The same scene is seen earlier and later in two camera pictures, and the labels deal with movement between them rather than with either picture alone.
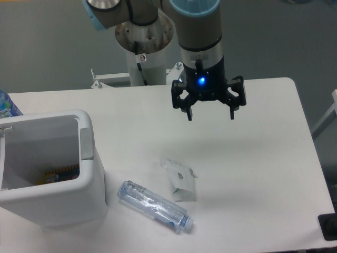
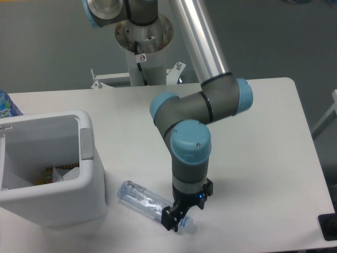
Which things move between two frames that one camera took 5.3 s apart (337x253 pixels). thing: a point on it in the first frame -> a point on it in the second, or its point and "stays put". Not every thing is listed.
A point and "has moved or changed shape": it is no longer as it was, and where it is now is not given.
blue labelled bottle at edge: (7, 107) stays put
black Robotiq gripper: (210, 84) -> (197, 198)
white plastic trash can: (32, 144) stays put
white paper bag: (181, 178) has moved or changed shape
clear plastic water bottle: (158, 207) stays put
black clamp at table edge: (328, 223) stays put
